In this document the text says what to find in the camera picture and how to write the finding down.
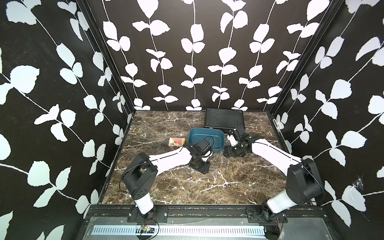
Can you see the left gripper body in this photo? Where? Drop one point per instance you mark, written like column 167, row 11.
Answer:
column 201, row 165

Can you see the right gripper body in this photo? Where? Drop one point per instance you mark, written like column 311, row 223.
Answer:
column 234, row 151

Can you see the teal plastic storage box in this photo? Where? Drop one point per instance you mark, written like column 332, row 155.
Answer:
column 215, row 137

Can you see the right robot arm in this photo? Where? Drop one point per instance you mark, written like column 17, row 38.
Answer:
column 303, row 181

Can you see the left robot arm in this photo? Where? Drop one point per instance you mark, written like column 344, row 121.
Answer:
column 140, row 175

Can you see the small card box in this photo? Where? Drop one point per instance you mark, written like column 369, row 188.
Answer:
column 176, row 143

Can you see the white perforated strip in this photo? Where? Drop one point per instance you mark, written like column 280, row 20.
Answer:
column 190, row 231

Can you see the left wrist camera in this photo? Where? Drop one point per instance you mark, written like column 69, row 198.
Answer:
column 204, row 149

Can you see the black front mounting rail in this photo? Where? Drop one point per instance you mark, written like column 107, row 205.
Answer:
column 164, row 213

